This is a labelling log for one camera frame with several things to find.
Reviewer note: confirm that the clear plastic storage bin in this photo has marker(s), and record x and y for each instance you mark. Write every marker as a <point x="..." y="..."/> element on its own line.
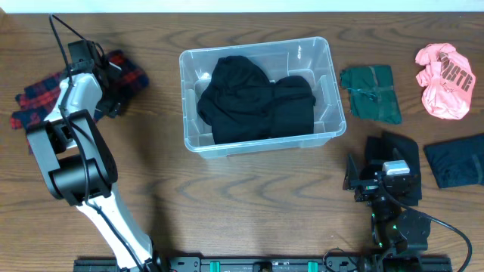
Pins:
<point x="306" y="57"/>

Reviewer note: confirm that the folded dark navy cloth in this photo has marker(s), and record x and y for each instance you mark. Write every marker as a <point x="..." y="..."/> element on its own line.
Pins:
<point x="458" y="162"/>

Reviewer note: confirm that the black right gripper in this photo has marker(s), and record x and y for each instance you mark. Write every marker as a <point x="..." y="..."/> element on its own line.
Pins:
<point x="368" y="187"/>

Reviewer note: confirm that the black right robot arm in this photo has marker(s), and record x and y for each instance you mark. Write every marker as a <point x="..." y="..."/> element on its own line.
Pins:
<point x="396" y="227"/>

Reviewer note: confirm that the folded black cloth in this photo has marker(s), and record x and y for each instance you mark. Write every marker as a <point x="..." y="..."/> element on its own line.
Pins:
<point x="380" y="148"/>

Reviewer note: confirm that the red navy plaid shirt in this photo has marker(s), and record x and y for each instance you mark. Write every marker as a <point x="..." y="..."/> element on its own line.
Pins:
<point x="38" y="99"/>

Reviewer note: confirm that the pink printed t-shirt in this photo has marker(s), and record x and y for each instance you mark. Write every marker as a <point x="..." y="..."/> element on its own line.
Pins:
<point x="447" y="81"/>

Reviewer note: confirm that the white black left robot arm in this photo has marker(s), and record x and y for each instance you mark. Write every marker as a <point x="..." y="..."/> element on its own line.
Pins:
<point x="78" y="167"/>

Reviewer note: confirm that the black hoodie garment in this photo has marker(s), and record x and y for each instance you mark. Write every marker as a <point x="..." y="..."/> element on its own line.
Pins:
<point x="241" y="104"/>

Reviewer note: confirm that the folded dark green cloth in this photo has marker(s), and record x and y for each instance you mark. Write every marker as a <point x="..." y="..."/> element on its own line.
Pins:
<point x="372" y="93"/>

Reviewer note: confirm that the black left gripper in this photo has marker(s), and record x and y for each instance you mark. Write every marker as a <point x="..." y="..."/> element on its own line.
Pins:
<point x="110" y="92"/>

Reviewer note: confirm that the black mounting rail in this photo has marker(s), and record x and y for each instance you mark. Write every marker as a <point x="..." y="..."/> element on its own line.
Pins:
<point x="329" y="263"/>

